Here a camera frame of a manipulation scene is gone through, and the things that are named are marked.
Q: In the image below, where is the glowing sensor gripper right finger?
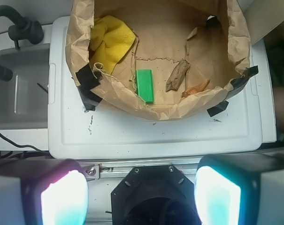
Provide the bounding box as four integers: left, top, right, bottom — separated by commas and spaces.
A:
194, 153, 284, 225

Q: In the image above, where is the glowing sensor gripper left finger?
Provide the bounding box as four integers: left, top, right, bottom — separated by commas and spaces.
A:
0, 159, 88, 225

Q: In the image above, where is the brown wood chip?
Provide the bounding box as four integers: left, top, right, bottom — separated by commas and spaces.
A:
165, 59, 190, 92

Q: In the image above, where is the white plastic bin lid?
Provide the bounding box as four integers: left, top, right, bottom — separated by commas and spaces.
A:
48, 16, 276, 160

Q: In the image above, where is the black tape piece lower right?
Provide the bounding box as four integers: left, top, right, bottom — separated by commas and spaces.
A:
207, 101, 229, 117

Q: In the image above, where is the grey sink basin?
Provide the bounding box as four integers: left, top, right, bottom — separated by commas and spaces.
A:
0, 44, 50, 130

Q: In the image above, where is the black tape strip right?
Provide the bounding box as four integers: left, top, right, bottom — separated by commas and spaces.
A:
225, 66, 259, 100

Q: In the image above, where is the black tape strip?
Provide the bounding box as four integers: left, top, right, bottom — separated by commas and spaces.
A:
76, 64, 103, 111
225, 66, 259, 100

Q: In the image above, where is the orange plastic scrap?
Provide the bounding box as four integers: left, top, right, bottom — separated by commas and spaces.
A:
182, 79, 210, 98

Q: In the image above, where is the black tape strip left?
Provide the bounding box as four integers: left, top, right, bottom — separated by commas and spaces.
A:
76, 64, 103, 111

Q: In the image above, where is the green rectangular block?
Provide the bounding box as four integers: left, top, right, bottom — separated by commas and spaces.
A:
136, 69, 154, 104

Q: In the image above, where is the brown paper bag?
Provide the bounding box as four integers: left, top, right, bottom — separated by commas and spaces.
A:
66, 0, 251, 121

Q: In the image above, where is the yellow microfiber cloth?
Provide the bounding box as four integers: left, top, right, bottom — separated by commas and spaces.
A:
89, 15, 136, 75

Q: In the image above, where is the black tape inside bag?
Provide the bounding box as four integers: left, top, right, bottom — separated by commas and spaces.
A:
206, 16, 221, 29

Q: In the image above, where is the aluminium extrusion rail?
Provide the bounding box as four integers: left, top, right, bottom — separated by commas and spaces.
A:
79, 156, 201, 180

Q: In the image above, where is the black cable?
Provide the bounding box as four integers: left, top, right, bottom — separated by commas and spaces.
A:
0, 127, 48, 153

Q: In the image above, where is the black octagonal mount plate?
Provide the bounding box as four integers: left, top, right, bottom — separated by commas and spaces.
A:
111, 166, 201, 225

